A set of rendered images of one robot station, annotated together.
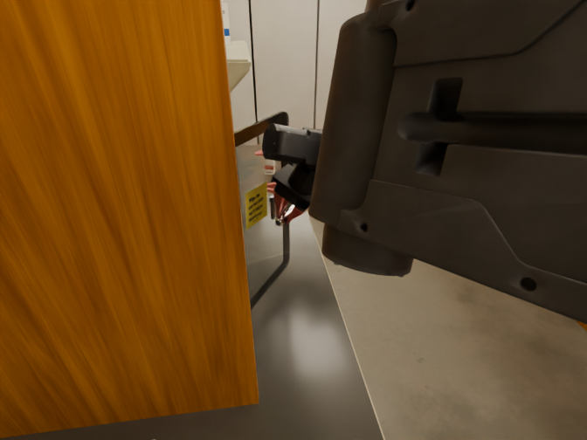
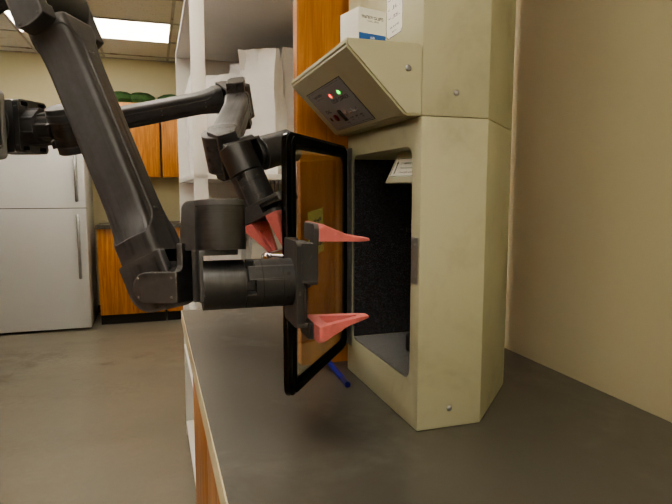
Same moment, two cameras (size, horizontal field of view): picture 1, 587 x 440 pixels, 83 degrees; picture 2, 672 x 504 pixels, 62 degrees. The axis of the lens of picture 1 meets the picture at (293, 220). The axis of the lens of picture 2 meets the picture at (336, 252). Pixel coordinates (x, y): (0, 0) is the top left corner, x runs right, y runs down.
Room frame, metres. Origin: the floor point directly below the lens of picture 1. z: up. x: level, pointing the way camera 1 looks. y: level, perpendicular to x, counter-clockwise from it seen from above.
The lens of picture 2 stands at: (1.51, -0.06, 1.30)
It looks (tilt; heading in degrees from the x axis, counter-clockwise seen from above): 6 degrees down; 170
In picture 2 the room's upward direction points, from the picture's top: straight up
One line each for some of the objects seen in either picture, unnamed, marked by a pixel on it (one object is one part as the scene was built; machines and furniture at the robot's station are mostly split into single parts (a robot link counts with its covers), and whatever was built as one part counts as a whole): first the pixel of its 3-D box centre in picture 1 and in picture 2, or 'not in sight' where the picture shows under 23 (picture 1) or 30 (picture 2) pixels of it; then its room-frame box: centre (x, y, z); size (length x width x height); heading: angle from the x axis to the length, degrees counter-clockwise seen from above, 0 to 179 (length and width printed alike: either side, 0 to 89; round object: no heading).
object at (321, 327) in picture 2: not in sight; (331, 307); (0.84, 0.06, 1.16); 0.09 x 0.07 x 0.07; 98
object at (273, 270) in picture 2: not in sight; (275, 282); (0.85, -0.01, 1.20); 0.07 x 0.07 x 0.10; 8
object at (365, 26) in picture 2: (211, 24); (362, 34); (0.65, 0.14, 1.54); 0.05 x 0.05 x 0.06; 21
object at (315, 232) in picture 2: not in sight; (332, 251); (0.84, 0.06, 1.23); 0.09 x 0.07 x 0.07; 98
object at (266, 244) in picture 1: (252, 228); (319, 256); (0.56, 0.08, 1.19); 0.30 x 0.01 x 0.40; 152
